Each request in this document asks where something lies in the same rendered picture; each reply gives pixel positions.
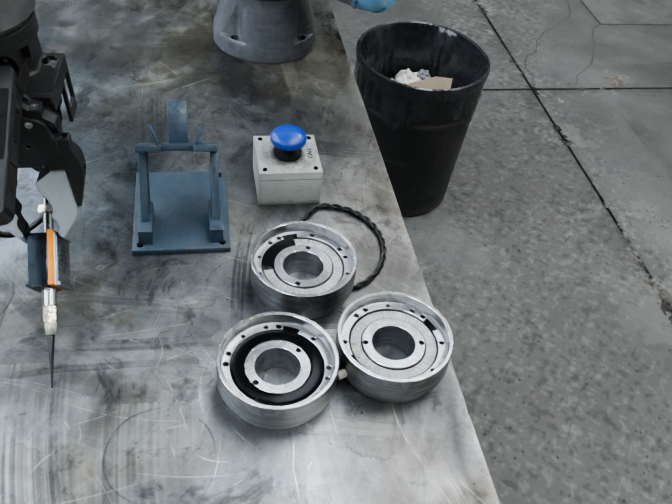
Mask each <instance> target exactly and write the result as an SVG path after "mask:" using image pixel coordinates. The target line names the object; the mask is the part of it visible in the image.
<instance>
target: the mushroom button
mask: <svg viewBox="0 0 672 504"><path fill-rule="evenodd" d="M270 141H271V143H272V144H273V145H274V146H275V147H277V148H279V149H281V150H282V151H283V152H284V153H285V154H291V153H292V152H293V151H294V150H298V149H300V148H302V147H304V146H305V144H306V141H307V136H306V134H305V132H304V130H303V129H302V128H300V127H298V126H296V125H291V124H283V125H279V126H277V127H275V128H274V129H273V131H272V132H271V134H270Z"/></svg>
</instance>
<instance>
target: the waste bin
mask: <svg viewBox="0 0 672 504"><path fill-rule="evenodd" d="M408 68H409V69H410V71H411V72H413V73H414V72H418V71H419V70H421V69H424V70H429V74H430V76H431V78H432V77H436V76H437V77H445V78H452V84H451V89H426V88H419V87H414V86H410V85H406V84H403V83H399V82H397V81H394V80H392V79H391V78H393V79H395V77H396V75H397V74H398V73H399V72H400V70H407V69H408ZM489 73H490V61H489V58H488V56H487V54H486V53H485V52H484V51H483V50H482V49H481V48H480V47H479V46H478V45H477V44H476V43H475V42H474V41H473V40H471V39H470V38H468V37H467V36H465V35H464V34H462V33H460V32H458V31H456V30H453V29H451V28H448V27H445V26H441V25H437V24H433V23H427V22H420V21H393V22H387V23H383V24H380V25H377V26H374V27H372V28H370V29H368V30H367V31H365V32H364V33H363V34H362V35H361V37H360V38H359V39H358V42H357V45H356V62H355V72H354V76H355V79H356V82H357V85H358V88H359V91H360V94H361V96H362V99H363V102H364V105H365V108H366V111H367V114H368V117H369V120H370V123H371V126H372V129H373V132H374V135H375V138H376V141H377V143H378V146H379V149H380V152H381V155H382V158H383V161H384V164H385V167H386V170H387V173H388V176H389V179H390V182H391V185H392V188H393V191H394V194H395V197H396V199H397V202H398V205H399V208H400V211H401V214H402V216H415V215H421V214H424V213H427V212H429V211H431V210H433V209H435V208H436V207H437V206H438V205H439V204H440V203H441V202H442V200H443V198H444V195H445V193H446V190H447V187H448V184H449V181H450V178H451V175H452V172H453V169H454V167H455V164H456V161H457V158H458V155H459V152H460V149H461V146H462V143H463V141H464V138H465V135H466V132H467V129H468V126H469V123H470V121H471V120H472V118H473V115H474V113H475V110H476V107H477V104H478V102H479V99H480V96H481V93H482V90H483V87H484V84H485V82H486V80H487V78H488V76H489Z"/></svg>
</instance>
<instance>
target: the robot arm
mask: <svg viewBox="0 0 672 504"><path fill-rule="evenodd" d="M337 1H340V2H343V3H345V4H348V5H351V7H352V8H354V9H357V8H359V9H362V10H365V11H369V12H372V13H381V12H384V11H386V10H387V9H389V8H390V7H391V6H392V5H393V4H394V3H395V2H396V1H397V0H337ZM35 4H36V1H35V0H0V226H2V227H4V228H5V229H6V230H8V231H9V232H10V233H12V234H13V235H14V236H16V237H17V238H18V239H20V240H21V241H22V242H24V243H27V233H30V228H29V225H28V222H27V221H26V220H25V219H24V217H23V215H22V214H21V210H22V204H21V203H20V202H19V200H18V199H17V198H16V188H17V184H18V181H17V173H18V168H33V169H34V170H35V171H37V172H39V175H38V179H37V182H36V186H37V188H38V190H39V192H40V194H41V195H42V196H43V197H44V198H46V199H47V200H48V201H49V202H50V204H51V206H52V217H53V219H54V220H55V221H56V222H57V223H58V229H59V233H58V235H59V237H61V238H62V239H64V240H65V241H67V242H72V241H73V240H74V238H75V237H76V235H77V233H78V231H79V228H80V224H81V219H82V212H83V202H84V195H83V193H84V185H85V178H86V162H85V157H84V154H83V152H82V149H81V148H80V146H79V145H77V144H76V143H75V142H73V141H72V139H71V133H69V132H63V129H62V126H61V125H62V119H63V116H62V113H61V109H60V107H61V104H62V96H61V94H62V95H63V99H64V102H65V106H66V110H67V114H68V117H69V121H70V122H73V121H74V117H75V113H76V109H77V101H76V97H75V93H74V89H73V85H72V82H71V78H70V74H69V70H68V66H67V62H66V58H65V54H64V53H45V52H43V51H42V49H41V46H40V42H39V39H38V35H37V33H38V29H39V25H38V21H37V17H36V14H35V10H34V8H35ZM316 33H317V27H316V22H315V18H314V14H313V10H312V6H311V2H310V0H220V2H219V5H218V8H217V11H216V14H215V17H214V21H213V38H214V41H215V43H216V45H217V46H218V47H219V48H220V49H221V50H222V51H224V52H225V53H227V54H229V55H231V56H233V57H235V58H238V59H241V60H244V61H248V62H253V63H261V64H279V63H286V62H291V61H295V60H298V59H300V58H302V57H304V56H306V55H307V54H309V53H310V52H311V51H312V50H313V48H314V47H315V44H316ZM49 60H55V61H56V65H55V68H54V67H52V66H51V65H45V64H47V63H48V62H49ZM65 78H66V82H67V85H68V89H69V93H70V101H69V99H68V95H67V91H66V87H65V83H64V80H65Z"/></svg>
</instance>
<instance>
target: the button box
mask: <svg viewBox="0 0 672 504"><path fill-rule="evenodd" d="M306 136H307V141H306V144H305V146H304V147H302V148H300V149H298V150H294V151H293V152H292V153H291V154H285V153H284V152H283V151H282V150H281V149H279V148H277V147H275V146H274V145H273V144H272V143H271V141H270V136H254V137H253V172H254V179H255V186H256V193H257V200H258V205H278V204H305V203H320V195H321V185H322V176H323V171H322V167H321V163H320V158H319V154H318V150H317V146H316V142H315V138H314V135H306Z"/></svg>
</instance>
